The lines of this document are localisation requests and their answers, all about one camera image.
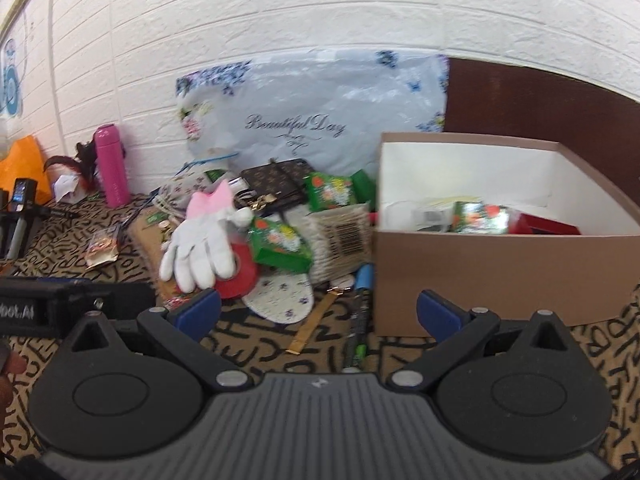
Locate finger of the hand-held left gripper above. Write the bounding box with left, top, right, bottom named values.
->
left=65, top=282, right=157, bottom=337

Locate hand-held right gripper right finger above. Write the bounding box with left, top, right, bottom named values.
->
left=391, top=288, right=572, bottom=392

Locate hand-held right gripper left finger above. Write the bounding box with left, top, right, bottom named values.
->
left=69, top=288, right=256, bottom=394

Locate red tape roll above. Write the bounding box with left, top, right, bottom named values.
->
left=214, top=240, right=260, bottom=301

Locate brown cardboard box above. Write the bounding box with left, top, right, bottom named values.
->
left=372, top=132, right=640, bottom=339

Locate white glove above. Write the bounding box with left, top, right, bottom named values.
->
left=159, top=202, right=253, bottom=293

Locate green printed packet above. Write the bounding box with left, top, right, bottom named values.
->
left=305, top=171, right=357, bottom=212
left=449, top=201, right=512, bottom=236
left=350, top=169, right=377, bottom=211
left=249, top=216, right=314, bottom=272

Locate person's left hand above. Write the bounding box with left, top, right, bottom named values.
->
left=0, top=342, right=28, bottom=433

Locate gold red small wrapper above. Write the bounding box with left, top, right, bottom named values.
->
left=84, top=226, right=122, bottom=269

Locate brown paper package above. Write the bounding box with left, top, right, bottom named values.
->
left=127, top=214, right=202, bottom=307

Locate letter print tablecloth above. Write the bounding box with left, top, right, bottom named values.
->
left=0, top=190, right=640, bottom=480

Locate white floral insole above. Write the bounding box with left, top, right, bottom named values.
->
left=242, top=270, right=315, bottom=324

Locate clear plastic package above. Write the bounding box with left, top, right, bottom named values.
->
left=389, top=194, right=455, bottom=234

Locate pink fabric bow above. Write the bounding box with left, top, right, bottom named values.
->
left=186, top=182, right=237, bottom=219

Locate clear cotton swab box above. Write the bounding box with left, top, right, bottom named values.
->
left=286, top=203, right=374, bottom=282

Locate beige fabric pouch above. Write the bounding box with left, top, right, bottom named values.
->
left=149, top=160, right=238, bottom=223

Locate white crumpled paper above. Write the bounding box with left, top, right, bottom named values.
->
left=52, top=172, right=87, bottom=204

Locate pink thermos bottle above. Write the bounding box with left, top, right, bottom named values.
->
left=93, top=123, right=132, bottom=209

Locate orange bag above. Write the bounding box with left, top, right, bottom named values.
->
left=0, top=135, right=54, bottom=206

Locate brown patterned wallet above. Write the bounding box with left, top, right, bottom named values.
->
left=239, top=158, right=315, bottom=212

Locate floral plastic bag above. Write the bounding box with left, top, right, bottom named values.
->
left=175, top=49, right=450, bottom=182

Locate dark wooden headboard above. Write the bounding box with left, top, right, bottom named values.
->
left=444, top=57, right=640, bottom=173

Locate black camera stand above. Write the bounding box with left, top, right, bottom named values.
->
left=0, top=177, right=80, bottom=262

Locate gold watch strap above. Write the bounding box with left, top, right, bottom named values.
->
left=289, top=284, right=354, bottom=357

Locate blue white wall sticker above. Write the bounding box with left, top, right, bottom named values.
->
left=0, top=36, right=24, bottom=119

